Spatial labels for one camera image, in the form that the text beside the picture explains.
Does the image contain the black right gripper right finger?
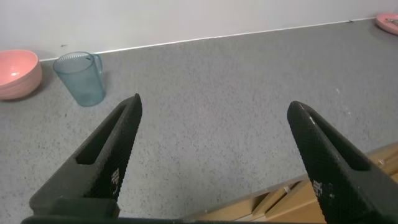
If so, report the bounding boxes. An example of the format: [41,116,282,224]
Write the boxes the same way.
[287,100,398,224]

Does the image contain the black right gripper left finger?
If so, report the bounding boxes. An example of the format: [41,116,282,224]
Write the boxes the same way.
[29,93,144,218]

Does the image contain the ribbed clear blue cup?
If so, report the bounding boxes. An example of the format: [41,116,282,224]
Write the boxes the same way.
[52,51,106,108]

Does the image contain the pink bowl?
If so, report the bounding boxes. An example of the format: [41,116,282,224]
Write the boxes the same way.
[0,49,43,101]

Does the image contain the pink plate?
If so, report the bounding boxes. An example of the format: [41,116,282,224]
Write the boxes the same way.
[375,12,398,36]

